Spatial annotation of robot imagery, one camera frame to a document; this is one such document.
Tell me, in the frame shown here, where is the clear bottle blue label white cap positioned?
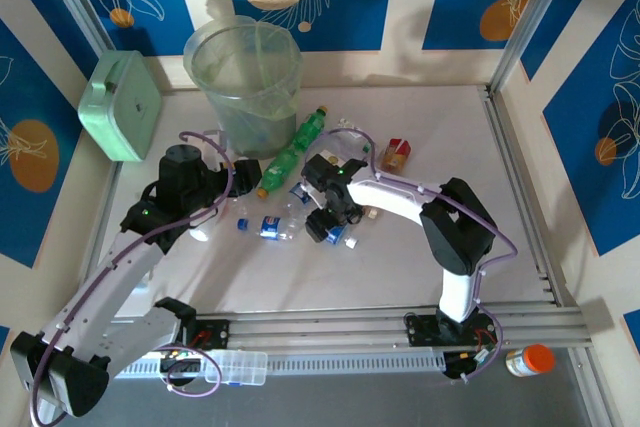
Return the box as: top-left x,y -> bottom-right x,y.
324,224 -> 360,250

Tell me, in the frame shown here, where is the green bottle orange cap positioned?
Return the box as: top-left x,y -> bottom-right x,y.
255,147 -> 302,200

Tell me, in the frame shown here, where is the clear bottle blue red label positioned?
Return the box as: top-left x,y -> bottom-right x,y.
235,214 -> 312,244

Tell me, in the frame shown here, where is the translucent plastic bin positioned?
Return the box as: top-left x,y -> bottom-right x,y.
183,14 -> 305,159

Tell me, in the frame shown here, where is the mint green square box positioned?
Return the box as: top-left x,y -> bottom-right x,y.
77,50 -> 164,163

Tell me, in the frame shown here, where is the clear plastic organizer box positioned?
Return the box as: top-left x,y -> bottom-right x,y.
204,350 -> 269,388

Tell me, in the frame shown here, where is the grey metal base sheet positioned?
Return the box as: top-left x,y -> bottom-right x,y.
32,344 -> 614,427

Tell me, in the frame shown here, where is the black electronics board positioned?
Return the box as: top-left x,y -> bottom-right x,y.
158,349 -> 207,388
442,349 -> 499,384

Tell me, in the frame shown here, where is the jar with orange lid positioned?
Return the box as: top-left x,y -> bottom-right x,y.
504,343 -> 557,379

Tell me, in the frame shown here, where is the purple cable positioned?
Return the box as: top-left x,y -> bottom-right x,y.
27,130 -> 236,426
302,127 -> 519,383

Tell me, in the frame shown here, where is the long aluminium base rail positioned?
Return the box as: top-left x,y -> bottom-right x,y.
47,302 -> 596,352

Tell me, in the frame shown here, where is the grey slotted cable duct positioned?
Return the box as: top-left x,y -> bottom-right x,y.
109,350 -> 449,381

